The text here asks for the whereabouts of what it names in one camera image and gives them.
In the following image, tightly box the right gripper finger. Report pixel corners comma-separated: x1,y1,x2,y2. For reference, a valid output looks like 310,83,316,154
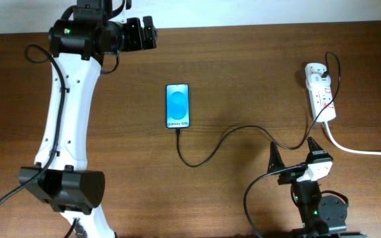
306,137,321,154
267,142,285,174

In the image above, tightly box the black usb charging cable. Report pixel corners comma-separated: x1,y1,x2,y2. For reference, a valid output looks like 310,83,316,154
175,51,342,169

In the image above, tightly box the white power strip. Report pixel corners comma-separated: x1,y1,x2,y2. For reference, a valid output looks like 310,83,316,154
305,63,336,123

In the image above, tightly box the blue screen smartphone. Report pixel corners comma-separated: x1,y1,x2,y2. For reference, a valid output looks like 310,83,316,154
166,84,191,128

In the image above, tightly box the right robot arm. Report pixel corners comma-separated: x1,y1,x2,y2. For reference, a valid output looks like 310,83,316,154
267,137,349,237

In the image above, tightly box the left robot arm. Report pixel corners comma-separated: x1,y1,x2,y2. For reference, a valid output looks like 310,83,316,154
19,0,157,237

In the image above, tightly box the white charger plug adapter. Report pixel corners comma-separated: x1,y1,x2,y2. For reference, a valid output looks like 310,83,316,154
308,72,331,87

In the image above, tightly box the white power strip cord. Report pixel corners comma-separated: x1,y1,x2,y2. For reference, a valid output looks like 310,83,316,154
323,120,381,158

